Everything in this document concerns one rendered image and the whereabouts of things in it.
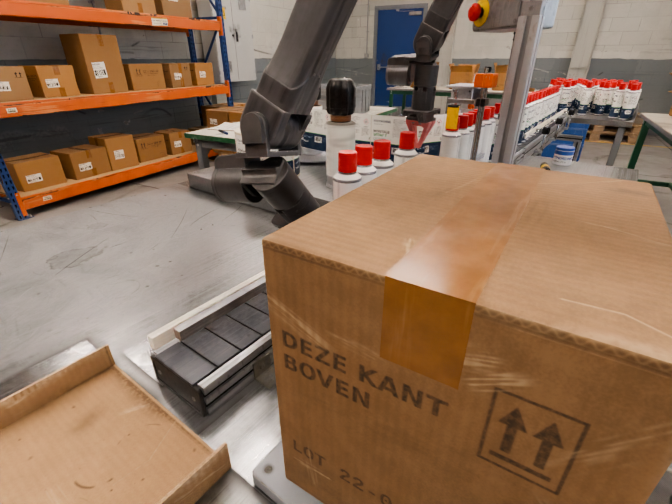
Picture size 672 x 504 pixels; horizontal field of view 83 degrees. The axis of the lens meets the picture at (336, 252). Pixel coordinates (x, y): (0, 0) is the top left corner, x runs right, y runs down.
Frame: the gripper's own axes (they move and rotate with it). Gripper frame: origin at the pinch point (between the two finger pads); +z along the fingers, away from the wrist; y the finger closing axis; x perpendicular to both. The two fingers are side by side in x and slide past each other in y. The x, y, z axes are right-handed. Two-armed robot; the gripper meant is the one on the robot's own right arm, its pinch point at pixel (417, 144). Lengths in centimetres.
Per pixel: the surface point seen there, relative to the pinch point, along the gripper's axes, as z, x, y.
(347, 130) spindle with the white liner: -2.6, -17.9, 7.7
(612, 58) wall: -13, 1, -768
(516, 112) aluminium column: -10.2, 22.2, -3.6
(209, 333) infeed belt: 13, 4, 74
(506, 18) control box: -29.3, 15.0, -5.9
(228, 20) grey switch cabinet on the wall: -51, -440, -313
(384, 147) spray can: -6.2, 7.5, 32.5
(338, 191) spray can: -0.8, 6.2, 45.7
